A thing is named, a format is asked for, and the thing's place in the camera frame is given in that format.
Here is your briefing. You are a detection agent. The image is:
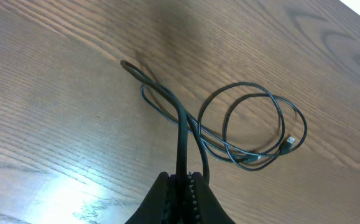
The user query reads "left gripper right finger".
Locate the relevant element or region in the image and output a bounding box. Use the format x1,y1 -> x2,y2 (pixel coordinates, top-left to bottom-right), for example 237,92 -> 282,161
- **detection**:
187,172 -> 235,224

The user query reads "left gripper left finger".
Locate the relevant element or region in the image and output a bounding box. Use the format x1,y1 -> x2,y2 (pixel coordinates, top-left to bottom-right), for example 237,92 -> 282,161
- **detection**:
126,172 -> 169,224

